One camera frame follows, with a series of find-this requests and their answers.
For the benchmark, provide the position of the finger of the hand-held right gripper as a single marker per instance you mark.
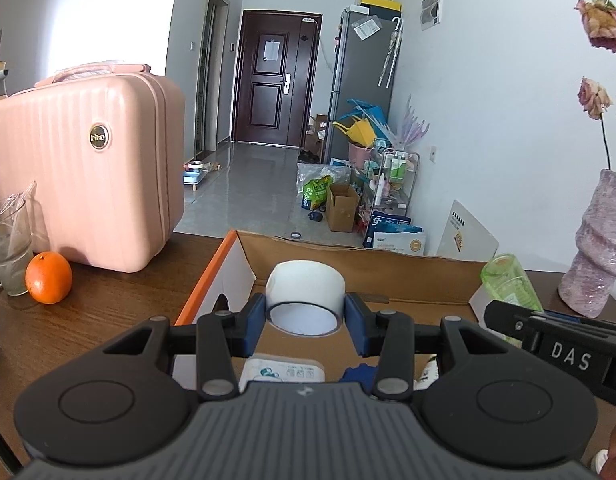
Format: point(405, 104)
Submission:
point(510, 322)
point(588, 325)

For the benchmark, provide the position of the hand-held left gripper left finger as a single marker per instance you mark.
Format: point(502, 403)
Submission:
point(253, 325)

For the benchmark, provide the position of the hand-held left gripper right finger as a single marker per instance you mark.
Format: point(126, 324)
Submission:
point(355, 325)

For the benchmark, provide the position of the green translucent bottle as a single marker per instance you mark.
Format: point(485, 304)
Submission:
point(510, 280)

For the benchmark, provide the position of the blue plastic toy part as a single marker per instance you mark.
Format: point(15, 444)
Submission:
point(360, 375)

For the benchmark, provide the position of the white wet wipes packet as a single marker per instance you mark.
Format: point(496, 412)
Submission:
point(283, 372)

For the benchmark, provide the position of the white tape roll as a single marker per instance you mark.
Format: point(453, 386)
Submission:
point(303, 285)

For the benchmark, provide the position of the red and orange cardboard box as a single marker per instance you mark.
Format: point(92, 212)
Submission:
point(413, 280)

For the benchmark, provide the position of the purple glitter vase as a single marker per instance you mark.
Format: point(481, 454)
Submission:
point(598, 250)

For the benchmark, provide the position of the white leaning board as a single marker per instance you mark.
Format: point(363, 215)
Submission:
point(468, 240)

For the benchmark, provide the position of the blue and white carton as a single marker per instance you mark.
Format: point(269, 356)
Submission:
point(393, 235)

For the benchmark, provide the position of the small open cardboard box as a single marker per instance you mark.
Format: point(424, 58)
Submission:
point(340, 215)

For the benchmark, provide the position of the green printed bag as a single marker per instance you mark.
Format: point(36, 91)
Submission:
point(315, 192)

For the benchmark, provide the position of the blue and white pet feeder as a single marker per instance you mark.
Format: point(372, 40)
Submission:
point(193, 177)

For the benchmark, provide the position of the pink plastic bin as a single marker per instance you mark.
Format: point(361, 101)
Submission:
point(360, 155)

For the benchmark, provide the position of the stacked brown cardboard boxes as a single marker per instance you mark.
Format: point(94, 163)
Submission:
point(317, 135)

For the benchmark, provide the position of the yellow plastic dustpan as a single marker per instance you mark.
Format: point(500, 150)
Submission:
point(360, 130)

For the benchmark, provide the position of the purple feather decoration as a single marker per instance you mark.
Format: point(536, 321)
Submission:
point(413, 130)

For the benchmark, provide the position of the orange fruit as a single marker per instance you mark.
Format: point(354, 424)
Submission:
point(49, 277)

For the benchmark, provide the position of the dark brown entrance door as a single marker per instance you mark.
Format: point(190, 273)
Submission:
point(260, 110)

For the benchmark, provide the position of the pink hard-shell suitcase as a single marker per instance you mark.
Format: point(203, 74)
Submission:
point(88, 175)

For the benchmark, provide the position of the clear glass cup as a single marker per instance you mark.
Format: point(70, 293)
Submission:
point(10, 260)

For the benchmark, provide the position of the grey refrigerator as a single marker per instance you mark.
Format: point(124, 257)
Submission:
point(360, 70)

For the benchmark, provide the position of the white paper notice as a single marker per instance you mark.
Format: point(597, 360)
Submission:
point(271, 50)

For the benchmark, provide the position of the white folded umbrella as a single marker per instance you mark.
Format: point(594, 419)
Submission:
point(394, 45)

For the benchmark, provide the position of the clear plastic packet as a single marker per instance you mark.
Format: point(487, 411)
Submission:
point(366, 27)

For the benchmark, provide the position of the dried pink rose bouquet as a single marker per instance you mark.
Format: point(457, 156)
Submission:
point(603, 25)

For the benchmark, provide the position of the yellow and black box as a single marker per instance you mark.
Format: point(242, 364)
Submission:
point(380, 0)

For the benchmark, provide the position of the white electrical panel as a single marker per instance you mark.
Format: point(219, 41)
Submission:
point(432, 5)

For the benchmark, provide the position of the light blue plastic frame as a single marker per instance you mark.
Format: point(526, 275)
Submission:
point(360, 105)

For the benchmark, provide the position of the grey interior door frame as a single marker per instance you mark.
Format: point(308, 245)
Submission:
point(205, 85)

